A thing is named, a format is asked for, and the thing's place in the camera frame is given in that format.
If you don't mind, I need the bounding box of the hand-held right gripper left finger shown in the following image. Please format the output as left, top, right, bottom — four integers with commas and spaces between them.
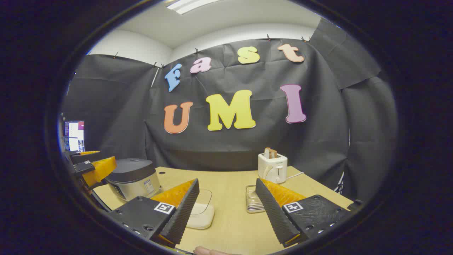
106, 178, 200, 248

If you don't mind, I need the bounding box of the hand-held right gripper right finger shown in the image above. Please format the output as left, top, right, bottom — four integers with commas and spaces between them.
255, 178, 354, 248

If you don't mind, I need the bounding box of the wire chopstick holder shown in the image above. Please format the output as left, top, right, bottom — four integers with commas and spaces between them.
246, 185, 266, 214

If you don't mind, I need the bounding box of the clear glass rice dish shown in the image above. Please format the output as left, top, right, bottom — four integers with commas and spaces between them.
184, 189, 216, 230

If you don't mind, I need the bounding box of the grey rice cooker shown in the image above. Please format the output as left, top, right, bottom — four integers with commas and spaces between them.
105, 158, 161, 202

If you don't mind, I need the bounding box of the computer monitor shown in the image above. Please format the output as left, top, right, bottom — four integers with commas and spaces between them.
64, 121, 85, 152

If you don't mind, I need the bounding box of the white toaster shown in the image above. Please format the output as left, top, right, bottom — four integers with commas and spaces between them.
258, 152, 288, 184

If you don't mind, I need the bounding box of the black backdrop cloth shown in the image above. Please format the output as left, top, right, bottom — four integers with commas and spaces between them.
62, 18, 398, 202

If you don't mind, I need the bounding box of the ceiling light panel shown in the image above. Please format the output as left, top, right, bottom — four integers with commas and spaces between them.
166, 0, 222, 15

